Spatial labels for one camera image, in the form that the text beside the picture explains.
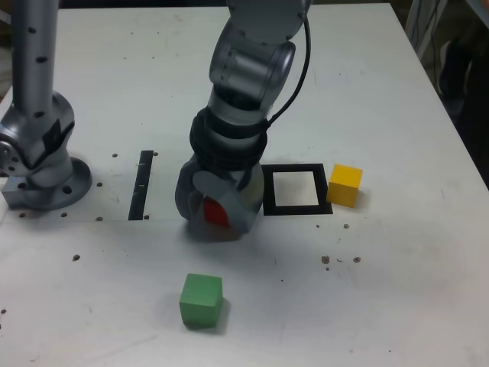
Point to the black tape square outline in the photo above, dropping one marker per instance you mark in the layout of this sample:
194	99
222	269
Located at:
321	191

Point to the pale hanging cloth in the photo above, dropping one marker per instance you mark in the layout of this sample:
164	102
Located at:
420	26

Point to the black tape strip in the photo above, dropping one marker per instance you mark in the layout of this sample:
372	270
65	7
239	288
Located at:
140	183

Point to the green cube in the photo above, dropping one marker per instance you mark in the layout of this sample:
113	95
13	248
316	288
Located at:
200	302

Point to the red cube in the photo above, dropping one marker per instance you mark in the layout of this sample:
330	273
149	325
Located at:
214	212

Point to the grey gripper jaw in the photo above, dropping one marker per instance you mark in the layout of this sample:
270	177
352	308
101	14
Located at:
244	210
183	191

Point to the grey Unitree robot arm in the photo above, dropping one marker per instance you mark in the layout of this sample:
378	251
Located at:
42	183

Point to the yellow cube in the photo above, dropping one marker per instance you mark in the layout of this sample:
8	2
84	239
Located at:
344	187

